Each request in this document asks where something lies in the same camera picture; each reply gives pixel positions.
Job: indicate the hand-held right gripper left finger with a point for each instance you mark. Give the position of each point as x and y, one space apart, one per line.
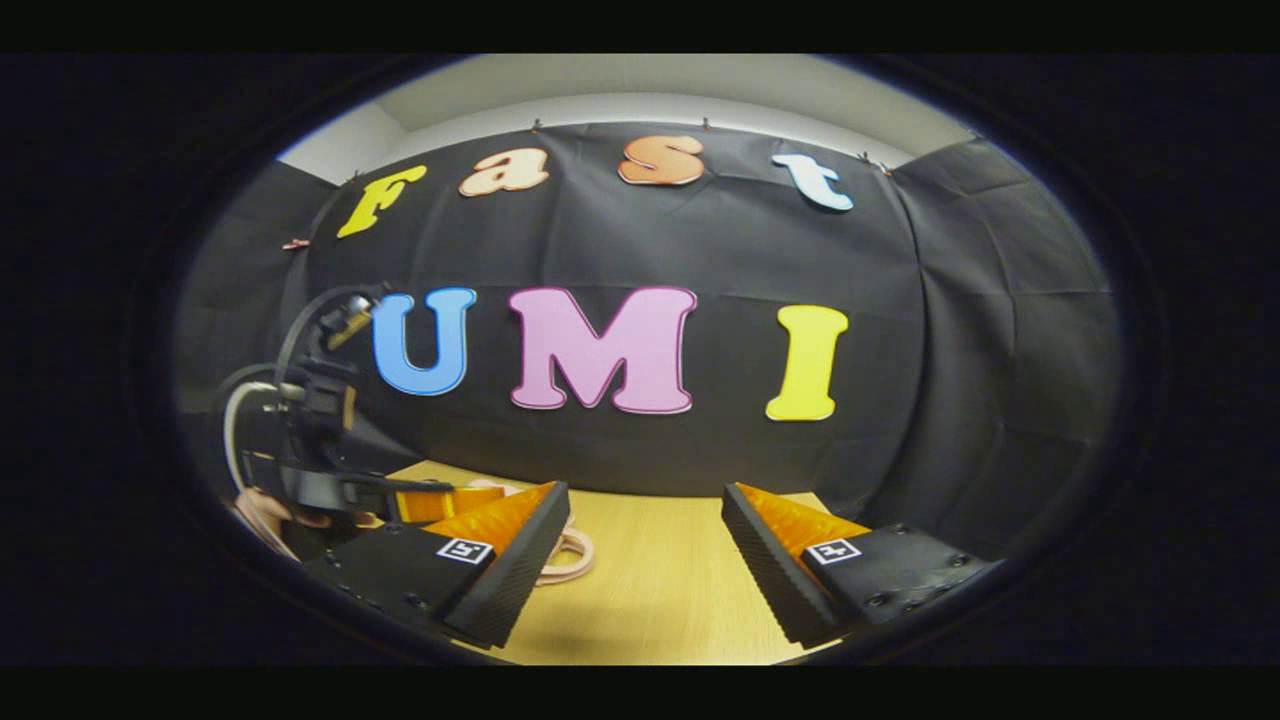
525 565

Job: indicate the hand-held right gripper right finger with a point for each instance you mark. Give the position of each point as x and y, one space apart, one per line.
760 565

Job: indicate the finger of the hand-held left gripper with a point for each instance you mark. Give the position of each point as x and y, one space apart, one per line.
430 500

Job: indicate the pale pink suitcase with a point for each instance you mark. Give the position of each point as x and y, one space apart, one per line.
583 552

